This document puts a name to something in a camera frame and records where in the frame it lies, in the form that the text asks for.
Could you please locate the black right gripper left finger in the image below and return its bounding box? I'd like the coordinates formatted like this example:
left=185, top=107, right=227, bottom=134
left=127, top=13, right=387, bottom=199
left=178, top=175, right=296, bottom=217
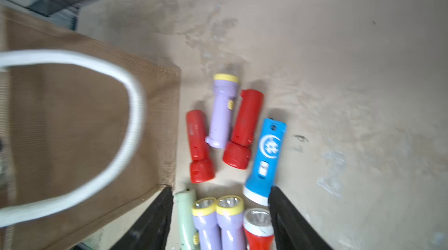
left=112, top=187, right=173, bottom=250

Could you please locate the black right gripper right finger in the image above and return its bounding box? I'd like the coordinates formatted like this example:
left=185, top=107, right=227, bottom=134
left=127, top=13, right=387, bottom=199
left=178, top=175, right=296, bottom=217
left=268, top=187, right=332, bottom=250

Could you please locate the red flashlight row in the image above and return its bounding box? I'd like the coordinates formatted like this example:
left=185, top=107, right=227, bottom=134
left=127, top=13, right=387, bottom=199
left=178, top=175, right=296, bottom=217
left=243, top=208, right=275, bottom=250

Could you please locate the blue flashlight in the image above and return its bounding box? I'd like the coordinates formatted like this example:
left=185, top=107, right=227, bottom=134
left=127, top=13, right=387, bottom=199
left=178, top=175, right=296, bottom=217
left=243, top=118, right=287, bottom=206

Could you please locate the brown jute tote bag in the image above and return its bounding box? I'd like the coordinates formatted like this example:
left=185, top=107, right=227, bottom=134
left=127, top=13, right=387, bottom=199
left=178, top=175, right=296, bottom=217
left=1, top=8, right=180, bottom=250

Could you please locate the purple flashlight row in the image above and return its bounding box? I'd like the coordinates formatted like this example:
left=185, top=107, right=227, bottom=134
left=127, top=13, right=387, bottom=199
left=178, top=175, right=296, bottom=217
left=205, top=73, right=239, bottom=148

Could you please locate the green flashlight lower left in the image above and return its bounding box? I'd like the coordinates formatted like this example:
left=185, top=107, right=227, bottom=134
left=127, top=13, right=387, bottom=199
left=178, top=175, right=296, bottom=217
left=175, top=188, right=200, bottom=250

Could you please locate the purple flashlight lower left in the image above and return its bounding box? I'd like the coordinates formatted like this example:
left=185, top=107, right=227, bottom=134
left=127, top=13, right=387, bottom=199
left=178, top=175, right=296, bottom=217
left=192, top=197, right=222, bottom=250

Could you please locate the purple flashlight lower right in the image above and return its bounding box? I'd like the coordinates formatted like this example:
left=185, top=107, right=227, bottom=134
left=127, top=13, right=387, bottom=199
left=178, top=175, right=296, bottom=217
left=216, top=195, right=247, bottom=250

